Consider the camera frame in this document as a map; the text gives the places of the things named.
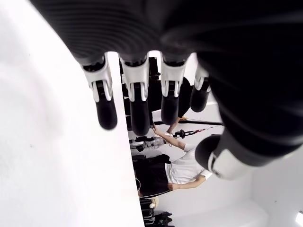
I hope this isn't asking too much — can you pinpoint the white humanoid robot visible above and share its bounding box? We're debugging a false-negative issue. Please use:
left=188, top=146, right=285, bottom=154
left=129, top=135, right=171, bottom=152

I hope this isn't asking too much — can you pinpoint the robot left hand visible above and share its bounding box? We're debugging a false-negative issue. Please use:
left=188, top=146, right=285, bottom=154
left=29, top=0, right=303, bottom=181

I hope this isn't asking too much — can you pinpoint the person in dark shorts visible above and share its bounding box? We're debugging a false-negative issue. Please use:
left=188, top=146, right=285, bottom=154
left=134, top=126, right=213, bottom=198

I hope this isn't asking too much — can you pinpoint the person in black shoes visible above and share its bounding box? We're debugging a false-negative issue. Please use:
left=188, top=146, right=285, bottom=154
left=123, top=77, right=192, bottom=137

